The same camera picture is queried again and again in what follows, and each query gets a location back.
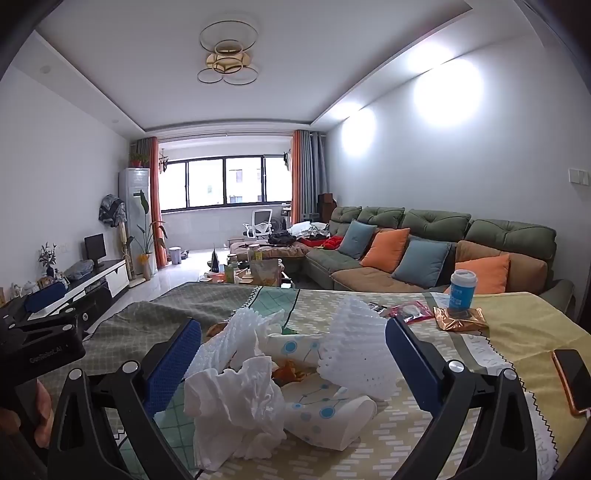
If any white black tv stand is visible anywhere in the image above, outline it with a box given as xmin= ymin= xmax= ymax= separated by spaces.
xmin=9 ymin=258 xmax=131 ymax=324

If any wide black framed window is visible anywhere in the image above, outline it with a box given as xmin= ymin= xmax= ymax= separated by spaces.
xmin=159 ymin=156 xmax=293 ymax=213

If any phone with orange case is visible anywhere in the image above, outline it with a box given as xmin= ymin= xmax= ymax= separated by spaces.
xmin=552 ymin=349 xmax=591 ymax=417

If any orange peel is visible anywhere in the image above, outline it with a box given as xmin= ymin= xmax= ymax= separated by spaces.
xmin=272 ymin=360 xmax=306 ymax=384

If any white office chair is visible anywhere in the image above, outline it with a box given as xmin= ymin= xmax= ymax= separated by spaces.
xmin=243 ymin=209 xmax=274 ymax=241

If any red clear plastic packet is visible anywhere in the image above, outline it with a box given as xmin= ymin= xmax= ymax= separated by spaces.
xmin=389 ymin=301 xmax=435 ymax=323

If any white blue dotted paper cup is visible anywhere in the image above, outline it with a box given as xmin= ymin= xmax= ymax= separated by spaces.
xmin=263 ymin=332 xmax=334 ymax=376
xmin=281 ymin=373 xmax=378 ymax=451

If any cloth covered standing fan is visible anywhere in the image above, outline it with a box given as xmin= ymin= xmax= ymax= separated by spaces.
xmin=98 ymin=194 xmax=134 ymax=278

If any leafy plant in blue vase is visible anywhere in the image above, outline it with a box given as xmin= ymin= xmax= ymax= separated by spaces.
xmin=38 ymin=243 xmax=57 ymax=278

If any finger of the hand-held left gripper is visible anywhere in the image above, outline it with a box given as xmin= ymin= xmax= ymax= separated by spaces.
xmin=0 ymin=281 xmax=80 ymax=329
xmin=8 ymin=323 xmax=86 ymax=346

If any orange grey curtain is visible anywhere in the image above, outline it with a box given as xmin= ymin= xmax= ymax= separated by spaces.
xmin=134 ymin=136 xmax=170 ymax=271
xmin=290 ymin=130 xmax=327 ymax=227

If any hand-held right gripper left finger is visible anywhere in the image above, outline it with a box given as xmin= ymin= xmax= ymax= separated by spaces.
xmin=46 ymin=318 xmax=204 ymax=480

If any blue grey plastic bundle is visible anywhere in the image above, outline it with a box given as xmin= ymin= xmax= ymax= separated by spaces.
xmin=67 ymin=260 xmax=96 ymax=280

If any blue cushion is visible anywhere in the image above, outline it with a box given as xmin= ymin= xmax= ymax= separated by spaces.
xmin=337 ymin=220 xmax=378 ymax=259
xmin=392 ymin=240 xmax=452 ymax=289

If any tall plant in yellow pot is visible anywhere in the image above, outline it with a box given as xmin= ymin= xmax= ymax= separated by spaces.
xmin=127 ymin=189 xmax=168 ymax=280

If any crinkled gold foil wrapper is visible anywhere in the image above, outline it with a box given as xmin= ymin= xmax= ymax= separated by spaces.
xmin=433 ymin=305 xmax=489 ymax=332

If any white foam fruit net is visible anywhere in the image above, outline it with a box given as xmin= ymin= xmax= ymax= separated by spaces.
xmin=191 ymin=308 xmax=287 ymax=372
xmin=318 ymin=295 xmax=405 ymax=400

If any ring ceiling lamp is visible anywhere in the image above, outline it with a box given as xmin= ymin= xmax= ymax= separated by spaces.
xmin=198 ymin=19 xmax=260 ymax=88

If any green brown sofa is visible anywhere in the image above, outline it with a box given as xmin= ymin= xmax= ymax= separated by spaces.
xmin=229 ymin=206 xmax=575 ymax=315

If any kraft paper snack bag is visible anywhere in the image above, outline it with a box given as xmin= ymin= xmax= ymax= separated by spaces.
xmin=249 ymin=258 xmax=284 ymax=289

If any white standing air conditioner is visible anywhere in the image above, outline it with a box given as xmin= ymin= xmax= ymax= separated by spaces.
xmin=119 ymin=167 xmax=152 ymax=278

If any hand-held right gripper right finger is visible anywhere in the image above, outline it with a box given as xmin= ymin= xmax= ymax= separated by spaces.
xmin=385 ymin=318 xmax=550 ymax=480

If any black monitor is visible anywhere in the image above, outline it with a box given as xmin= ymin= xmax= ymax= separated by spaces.
xmin=84 ymin=233 xmax=107 ymax=269

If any orange cushion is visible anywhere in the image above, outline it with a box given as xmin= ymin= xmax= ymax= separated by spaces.
xmin=360 ymin=228 xmax=411 ymax=274
xmin=445 ymin=254 xmax=511 ymax=296

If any white blue lidded cup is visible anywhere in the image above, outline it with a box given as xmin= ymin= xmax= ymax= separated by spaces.
xmin=449 ymin=270 xmax=478 ymax=311

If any dark coffee table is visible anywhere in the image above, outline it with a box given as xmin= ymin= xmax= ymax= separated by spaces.
xmin=198 ymin=244 xmax=297 ymax=291

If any person's left hand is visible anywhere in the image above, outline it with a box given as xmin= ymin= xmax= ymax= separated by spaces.
xmin=28 ymin=381 xmax=54 ymax=448

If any brown back cushion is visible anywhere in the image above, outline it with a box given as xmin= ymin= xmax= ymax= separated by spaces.
xmin=455 ymin=240 xmax=548 ymax=296

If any white tissue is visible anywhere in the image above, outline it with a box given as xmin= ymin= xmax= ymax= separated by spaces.
xmin=184 ymin=355 xmax=288 ymax=472

